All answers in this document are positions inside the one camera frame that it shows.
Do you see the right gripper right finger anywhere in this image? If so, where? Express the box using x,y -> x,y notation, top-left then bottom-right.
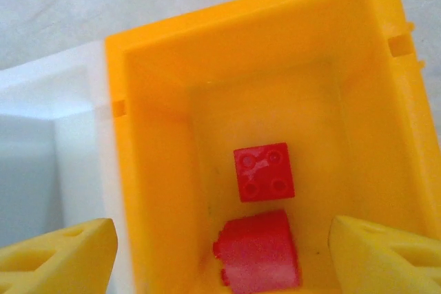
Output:
326,214 -> 441,294

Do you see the white translucent plastic container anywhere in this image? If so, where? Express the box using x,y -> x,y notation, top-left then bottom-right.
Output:
0,39 -> 139,294

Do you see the red rounded lego brick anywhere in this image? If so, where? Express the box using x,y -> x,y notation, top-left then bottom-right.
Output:
212,208 -> 303,294

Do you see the orange plastic container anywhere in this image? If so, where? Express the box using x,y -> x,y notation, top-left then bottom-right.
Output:
104,0 -> 441,294

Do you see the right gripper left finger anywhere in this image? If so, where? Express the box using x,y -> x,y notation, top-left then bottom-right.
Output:
0,217 -> 119,294

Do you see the red square lego brick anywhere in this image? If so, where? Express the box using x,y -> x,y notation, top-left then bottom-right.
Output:
233,141 -> 296,203

